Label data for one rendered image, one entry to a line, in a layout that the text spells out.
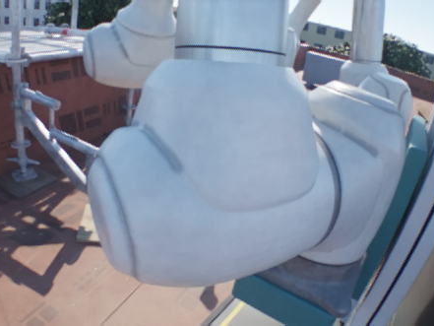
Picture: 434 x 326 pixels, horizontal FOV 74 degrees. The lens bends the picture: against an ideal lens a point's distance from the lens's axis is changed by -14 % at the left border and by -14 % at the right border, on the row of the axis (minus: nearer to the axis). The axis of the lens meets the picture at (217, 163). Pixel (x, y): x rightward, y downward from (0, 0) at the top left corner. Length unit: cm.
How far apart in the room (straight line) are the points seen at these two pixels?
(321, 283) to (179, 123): 31
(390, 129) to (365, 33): 67
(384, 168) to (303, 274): 18
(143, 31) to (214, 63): 26
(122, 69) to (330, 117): 31
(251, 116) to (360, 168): 16
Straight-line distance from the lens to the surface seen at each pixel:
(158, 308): 134
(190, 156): 23
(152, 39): 50
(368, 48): 103
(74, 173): 175
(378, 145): 38
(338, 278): 47
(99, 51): 51
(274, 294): 48
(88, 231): 166
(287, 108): 25
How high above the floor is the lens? 104
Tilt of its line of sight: 25 degrees down
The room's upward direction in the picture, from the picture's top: 10 degrees clockwise
